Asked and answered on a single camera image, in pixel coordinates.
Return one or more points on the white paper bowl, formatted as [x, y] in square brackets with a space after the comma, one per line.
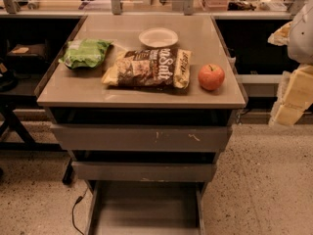
[158, 37]

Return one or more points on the red apple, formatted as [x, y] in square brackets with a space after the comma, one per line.
[211, 77]

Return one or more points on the black stand legs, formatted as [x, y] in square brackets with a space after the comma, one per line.
[13, 114]

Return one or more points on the grey top drawer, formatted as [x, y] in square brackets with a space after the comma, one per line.
[142, 138]

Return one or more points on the grey bottom drawer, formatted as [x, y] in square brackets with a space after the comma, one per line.
[145, 208]

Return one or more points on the grey drawer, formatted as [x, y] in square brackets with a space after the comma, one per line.
[145, 208]
[146, 166]
[142, 138]

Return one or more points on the grey drawer cabinet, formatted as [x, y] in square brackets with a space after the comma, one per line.
[80, 96]

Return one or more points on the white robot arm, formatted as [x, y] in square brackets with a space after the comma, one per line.
[295, 90]

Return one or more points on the green chip bag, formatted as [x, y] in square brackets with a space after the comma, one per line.
[85, 53]

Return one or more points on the grey middle drawer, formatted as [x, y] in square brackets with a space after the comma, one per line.
[146, 166]

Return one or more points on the brown sea salt chip bag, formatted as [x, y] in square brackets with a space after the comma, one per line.
[158, 67]

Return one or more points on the black bag on shelf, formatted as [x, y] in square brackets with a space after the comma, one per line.
[28, 58]

